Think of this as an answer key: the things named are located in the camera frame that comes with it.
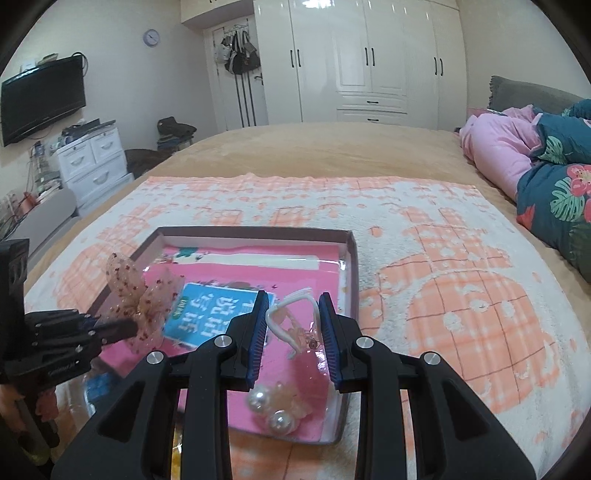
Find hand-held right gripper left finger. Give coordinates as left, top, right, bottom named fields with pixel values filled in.
left=51, top=291, right=271, bottom=480

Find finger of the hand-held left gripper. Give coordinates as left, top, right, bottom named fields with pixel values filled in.
left=25, top=310, right=100, bottom=334
left=32, top=320, right=140, bottom=365

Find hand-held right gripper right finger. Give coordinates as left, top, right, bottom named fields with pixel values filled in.
left=318, top=292, right=539, bottom=480

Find white hair clip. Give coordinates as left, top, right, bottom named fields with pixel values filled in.
left=265, top=287, right=324, bottom=361

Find lace bow hair clip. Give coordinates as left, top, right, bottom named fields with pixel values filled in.
left=105, top=251, right=186, bottom=355

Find brown cardboard box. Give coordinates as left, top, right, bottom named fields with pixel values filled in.
left=85, top=225, right=360, bottom=446

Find person's left hand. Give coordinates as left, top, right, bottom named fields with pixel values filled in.
left=0, top=384, right=59, bottom=420

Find blue printed card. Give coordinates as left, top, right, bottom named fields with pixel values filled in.
left=164, top=282, right=278, bottom=349

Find orange checked blanket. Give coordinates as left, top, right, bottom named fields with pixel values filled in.
left=23, top=173, right=585, bottom=480

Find white drawer cabinet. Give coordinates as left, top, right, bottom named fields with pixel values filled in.
left=55, top=127, right=134, bottom=208

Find black set-top box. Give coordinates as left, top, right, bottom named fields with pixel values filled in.
left=62, top=119, right=116, bottom=137

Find tan bed cover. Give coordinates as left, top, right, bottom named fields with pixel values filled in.
left=55, top=121, right=591, bottom=462

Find dark bag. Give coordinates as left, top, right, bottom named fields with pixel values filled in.
left=157, top=116, right=197, bottom=148

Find black television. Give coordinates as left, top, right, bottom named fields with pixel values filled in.
left=0, top=55, right=88, bottom=147

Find white door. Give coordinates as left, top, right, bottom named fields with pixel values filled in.
left=203, top=21, right=271, bottom=132

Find pink quilt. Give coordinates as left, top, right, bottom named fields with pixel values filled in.
left=459, top=105, right=546, bottom=204

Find teal floral quilt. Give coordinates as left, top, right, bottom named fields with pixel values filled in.
left=516, top=99, right=591, bottom=284

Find white wardrobe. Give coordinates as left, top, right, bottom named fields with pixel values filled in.
left=180, top=0, right=467, bottom=132

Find hanging bags on door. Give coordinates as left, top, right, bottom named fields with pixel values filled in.
left=215, top=30, right=262, bottom=75

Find pearl flower hair tie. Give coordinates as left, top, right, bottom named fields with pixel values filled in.
left=247, top=381, right=308, bottom=437

